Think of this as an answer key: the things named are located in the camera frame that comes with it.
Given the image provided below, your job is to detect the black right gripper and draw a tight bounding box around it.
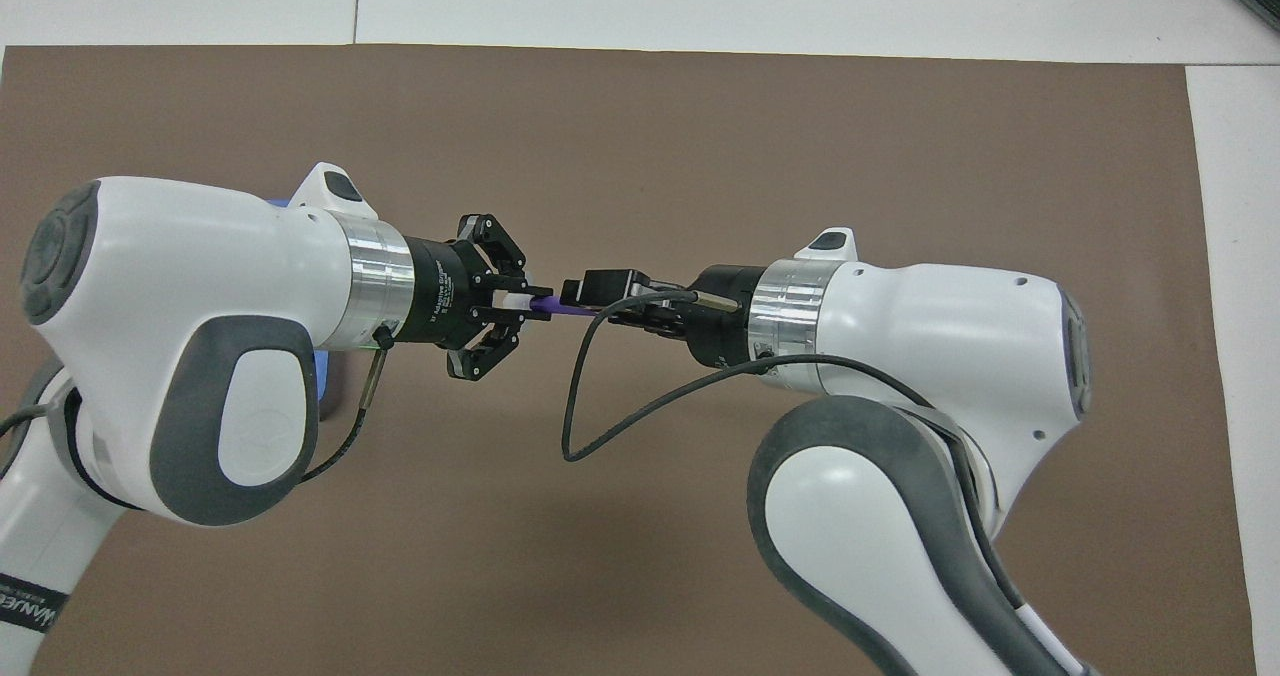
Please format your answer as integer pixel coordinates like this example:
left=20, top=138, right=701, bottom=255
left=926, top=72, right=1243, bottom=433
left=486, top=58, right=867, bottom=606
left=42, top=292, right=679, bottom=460
left=560, top=264, right=766, bottom=370

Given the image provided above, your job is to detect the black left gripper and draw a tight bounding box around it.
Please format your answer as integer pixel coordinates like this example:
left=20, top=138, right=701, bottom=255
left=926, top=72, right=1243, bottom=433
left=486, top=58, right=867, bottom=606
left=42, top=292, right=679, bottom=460
left=395, top=213, right=556, bottom=384

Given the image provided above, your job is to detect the purple pen with white cap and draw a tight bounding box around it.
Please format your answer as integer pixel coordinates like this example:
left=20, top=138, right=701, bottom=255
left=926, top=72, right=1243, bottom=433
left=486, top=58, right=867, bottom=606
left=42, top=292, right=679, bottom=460
left=497, top=293, right=601, bottom=318

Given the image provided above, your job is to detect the brown table mat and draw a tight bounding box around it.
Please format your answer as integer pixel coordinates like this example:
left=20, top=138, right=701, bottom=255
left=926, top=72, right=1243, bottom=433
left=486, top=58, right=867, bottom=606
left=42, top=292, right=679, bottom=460
left=0, top=44, right=1256, bottom=676

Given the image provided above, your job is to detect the blue plastic tray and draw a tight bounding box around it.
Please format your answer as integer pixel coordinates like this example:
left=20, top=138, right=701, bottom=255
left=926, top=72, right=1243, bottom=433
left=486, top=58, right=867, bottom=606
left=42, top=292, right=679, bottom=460
left=268, top=196, right=333, bottom=424

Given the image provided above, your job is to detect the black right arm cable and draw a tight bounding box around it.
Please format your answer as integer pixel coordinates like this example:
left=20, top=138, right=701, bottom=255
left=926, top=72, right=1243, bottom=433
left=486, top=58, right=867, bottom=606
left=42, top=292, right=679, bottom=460
left=562, top=289, right=1011, bottom=577

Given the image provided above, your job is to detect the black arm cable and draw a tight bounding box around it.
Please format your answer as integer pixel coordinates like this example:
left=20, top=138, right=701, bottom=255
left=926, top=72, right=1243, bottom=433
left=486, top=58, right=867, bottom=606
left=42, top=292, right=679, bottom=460
left=562, top=289, right=1011, bottom=577
left=0, top=326, right=393, bottom=485

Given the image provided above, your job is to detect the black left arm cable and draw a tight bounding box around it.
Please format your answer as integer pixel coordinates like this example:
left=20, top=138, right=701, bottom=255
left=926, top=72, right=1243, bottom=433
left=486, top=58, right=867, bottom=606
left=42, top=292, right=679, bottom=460
left=0, top=326, right=393, bottom=485

